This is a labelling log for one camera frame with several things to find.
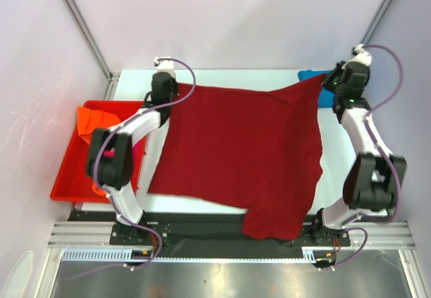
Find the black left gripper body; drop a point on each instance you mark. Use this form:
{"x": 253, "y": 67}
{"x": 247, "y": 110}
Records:
{"x": 173, "y": 94}

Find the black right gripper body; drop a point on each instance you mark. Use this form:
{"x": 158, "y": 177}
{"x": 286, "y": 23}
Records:
{"x": 332, "y": 79}

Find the dark red t shirt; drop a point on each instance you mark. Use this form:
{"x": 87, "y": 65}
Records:
{"x": 255, "y": 150}

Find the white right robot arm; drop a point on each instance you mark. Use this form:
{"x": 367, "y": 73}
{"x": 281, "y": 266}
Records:
{"x": 372, "y": 188}

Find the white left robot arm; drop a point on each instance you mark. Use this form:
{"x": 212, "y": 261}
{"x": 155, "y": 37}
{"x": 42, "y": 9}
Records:
{"x": 111, "y": 161}

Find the orange t shirt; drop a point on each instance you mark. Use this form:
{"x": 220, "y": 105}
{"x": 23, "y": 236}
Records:
{"x": 89, "y": 119}

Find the pink t shirt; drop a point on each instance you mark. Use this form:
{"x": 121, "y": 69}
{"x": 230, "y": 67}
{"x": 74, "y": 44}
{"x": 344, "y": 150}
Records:
{"x": 136, "y": 149}

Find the right aluminium corner post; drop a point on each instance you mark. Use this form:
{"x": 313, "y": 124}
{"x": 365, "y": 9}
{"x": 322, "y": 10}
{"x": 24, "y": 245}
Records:
{"x": 376, "y": 21}

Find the aluminium corner post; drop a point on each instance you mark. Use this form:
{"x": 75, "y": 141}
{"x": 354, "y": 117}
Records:
{"x": 376, "y": 21}
{"x": 83, "y": 28}

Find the left aluminium corner post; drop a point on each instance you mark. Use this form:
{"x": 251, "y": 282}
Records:
{"x": 83, "y": 28}

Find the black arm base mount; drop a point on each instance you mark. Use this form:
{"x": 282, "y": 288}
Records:
{"x": 127, "y": 235}

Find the aluminium frame rail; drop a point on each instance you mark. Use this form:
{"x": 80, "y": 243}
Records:
{"x": 97, "y": 234}

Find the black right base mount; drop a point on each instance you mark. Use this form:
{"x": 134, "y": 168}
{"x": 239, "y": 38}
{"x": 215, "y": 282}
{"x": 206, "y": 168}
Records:
{"x": 325, "y": 237}

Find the white slotted cable duct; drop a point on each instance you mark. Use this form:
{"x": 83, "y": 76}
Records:
{"x": 141, "y": 256}

